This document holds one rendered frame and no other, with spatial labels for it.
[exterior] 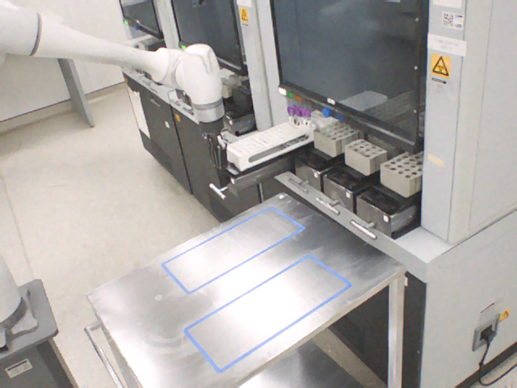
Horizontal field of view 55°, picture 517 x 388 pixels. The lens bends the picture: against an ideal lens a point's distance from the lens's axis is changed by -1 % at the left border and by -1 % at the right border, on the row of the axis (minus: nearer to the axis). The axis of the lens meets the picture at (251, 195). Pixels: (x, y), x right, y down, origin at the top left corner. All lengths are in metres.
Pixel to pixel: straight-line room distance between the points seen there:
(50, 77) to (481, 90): 4.24
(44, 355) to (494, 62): 1.31
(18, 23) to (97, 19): 3.77
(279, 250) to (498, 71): 0.63
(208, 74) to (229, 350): 0.76
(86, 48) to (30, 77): 3.67
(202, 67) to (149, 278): 0.59
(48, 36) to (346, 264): 0.85
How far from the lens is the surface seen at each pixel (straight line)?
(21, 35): 1.24
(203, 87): 1.44
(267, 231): 1.29
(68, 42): 1.28
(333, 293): 1.10
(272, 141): 1.63
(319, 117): 1.75
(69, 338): 2.44
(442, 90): 1.19
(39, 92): 5.00
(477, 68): 1.15
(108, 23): 5.02
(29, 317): 1.45
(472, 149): 1.24
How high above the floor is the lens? 1.59
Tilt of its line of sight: 32 degrees down
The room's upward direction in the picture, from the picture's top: 10 degrees counter-clockwise
